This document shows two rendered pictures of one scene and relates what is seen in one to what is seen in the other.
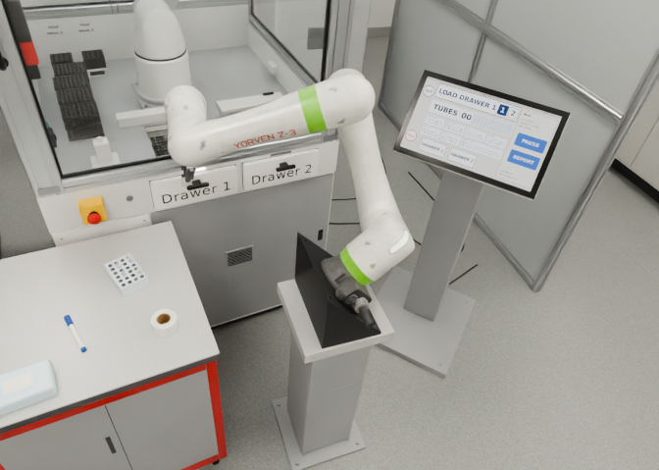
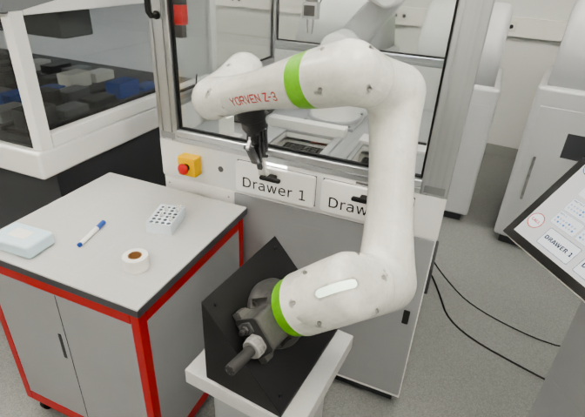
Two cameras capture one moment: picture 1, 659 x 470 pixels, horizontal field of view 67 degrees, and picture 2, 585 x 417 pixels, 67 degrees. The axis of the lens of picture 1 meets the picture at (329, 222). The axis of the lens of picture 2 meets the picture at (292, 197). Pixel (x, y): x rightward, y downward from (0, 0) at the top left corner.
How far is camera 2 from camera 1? 0.93 m
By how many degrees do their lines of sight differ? 44
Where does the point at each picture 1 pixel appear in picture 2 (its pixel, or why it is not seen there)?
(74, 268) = (151, 200)
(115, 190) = (211, 156)
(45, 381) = (30, 242)
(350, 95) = (331, 56)
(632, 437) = not seen: outside the picture
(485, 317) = not seen: outside the picture
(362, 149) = (379, 164)
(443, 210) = (570, 367)
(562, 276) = not seen: outside the picture
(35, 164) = (163, 107)
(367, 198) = (366, 235)
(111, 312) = (126, 236)
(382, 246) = (311, 282)
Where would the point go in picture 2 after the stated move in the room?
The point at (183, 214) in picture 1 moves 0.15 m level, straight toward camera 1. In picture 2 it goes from (261, 208) to (235, 226)
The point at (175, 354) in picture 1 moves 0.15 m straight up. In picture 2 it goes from (112, 287) to (104, 240)
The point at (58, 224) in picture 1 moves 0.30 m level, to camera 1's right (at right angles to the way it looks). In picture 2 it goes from (169, 167) to (206, 199)
